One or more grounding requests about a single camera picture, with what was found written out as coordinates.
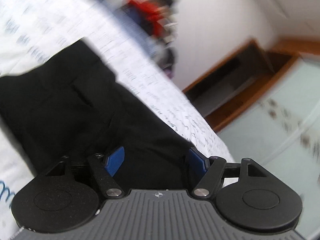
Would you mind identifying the black pants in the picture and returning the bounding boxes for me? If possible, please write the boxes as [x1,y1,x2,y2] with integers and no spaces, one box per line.
[1,41,199,191]

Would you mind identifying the frosted glass sliding door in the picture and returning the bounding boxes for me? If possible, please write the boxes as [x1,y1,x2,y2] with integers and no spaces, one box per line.
[219,59,319,239]

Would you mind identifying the white script-print bed quilt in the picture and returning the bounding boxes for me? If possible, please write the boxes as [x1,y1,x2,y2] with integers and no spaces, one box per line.
[1,0,231,239]

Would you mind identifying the pile of clothes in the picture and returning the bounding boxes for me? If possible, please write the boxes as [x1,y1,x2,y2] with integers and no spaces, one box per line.
[120,0,178,79]

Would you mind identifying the brown wooden wardrobe frame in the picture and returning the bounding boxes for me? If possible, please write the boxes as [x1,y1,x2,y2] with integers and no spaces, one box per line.
[183,37,319,132]

